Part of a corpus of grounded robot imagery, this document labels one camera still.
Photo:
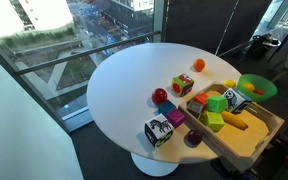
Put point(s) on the dark purple toy fruit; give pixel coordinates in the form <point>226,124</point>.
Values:
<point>194,137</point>

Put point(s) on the orange toy fruit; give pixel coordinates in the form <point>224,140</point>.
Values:
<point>199,65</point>

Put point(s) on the yellow toy fruit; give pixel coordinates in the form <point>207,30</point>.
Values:
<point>248,86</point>

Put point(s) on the small red toy fruit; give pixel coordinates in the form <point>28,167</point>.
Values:
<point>258,92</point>

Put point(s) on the green plastic bowl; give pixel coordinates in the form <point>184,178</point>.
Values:
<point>260,81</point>

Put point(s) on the red toy apple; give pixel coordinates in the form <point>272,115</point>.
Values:
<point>159,96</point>

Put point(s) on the blue toy block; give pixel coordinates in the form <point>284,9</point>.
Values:
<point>166,107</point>

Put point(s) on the multicoloured soft cube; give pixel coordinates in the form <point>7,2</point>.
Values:
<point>182,85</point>

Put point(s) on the magenta toy block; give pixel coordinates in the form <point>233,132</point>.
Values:
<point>176,118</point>

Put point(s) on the zebra print soft cube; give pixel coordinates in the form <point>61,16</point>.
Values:
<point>158,130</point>

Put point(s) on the grey toy block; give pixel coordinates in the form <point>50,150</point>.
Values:
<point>194,108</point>

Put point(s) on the orange toy block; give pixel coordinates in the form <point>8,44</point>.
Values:
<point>201,98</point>

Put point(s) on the dark window railing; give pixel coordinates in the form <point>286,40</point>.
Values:
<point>84,53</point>

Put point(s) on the lime green toy block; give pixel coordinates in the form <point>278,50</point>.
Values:
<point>213,121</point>

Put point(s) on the yellow toy lemon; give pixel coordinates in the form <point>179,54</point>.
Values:
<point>229,83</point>

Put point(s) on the animal and number soft cube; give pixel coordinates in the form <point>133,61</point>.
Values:
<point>233,99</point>

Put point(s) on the wooden tray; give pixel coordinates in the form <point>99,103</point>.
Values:
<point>247,140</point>

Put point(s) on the white table pedestal base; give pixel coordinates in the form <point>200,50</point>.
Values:
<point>152,166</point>

